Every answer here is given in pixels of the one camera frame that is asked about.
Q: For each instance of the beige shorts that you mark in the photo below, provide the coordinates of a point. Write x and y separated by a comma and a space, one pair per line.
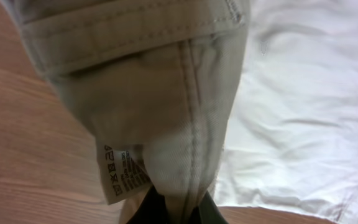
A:
255, 102

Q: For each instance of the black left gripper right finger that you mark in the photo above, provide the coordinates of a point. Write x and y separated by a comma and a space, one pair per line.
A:
207, 212

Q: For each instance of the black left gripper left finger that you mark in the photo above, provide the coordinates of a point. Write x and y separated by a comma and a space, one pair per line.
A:
152, 210

